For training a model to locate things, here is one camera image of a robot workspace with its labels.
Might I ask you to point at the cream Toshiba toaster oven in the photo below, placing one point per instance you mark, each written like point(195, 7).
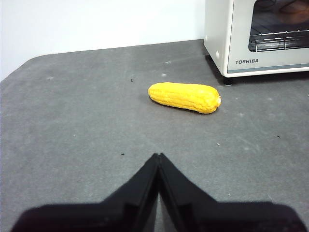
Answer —
point(217, 29)

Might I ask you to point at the black oven foot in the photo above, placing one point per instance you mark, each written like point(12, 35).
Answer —
point(228, 81)

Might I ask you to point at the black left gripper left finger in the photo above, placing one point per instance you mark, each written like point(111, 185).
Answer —
point(96, 217)

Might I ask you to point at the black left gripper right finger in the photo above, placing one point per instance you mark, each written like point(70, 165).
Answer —
point(229, 217)

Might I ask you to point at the yellow corn cob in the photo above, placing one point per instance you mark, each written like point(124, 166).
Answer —
point(183, 97)

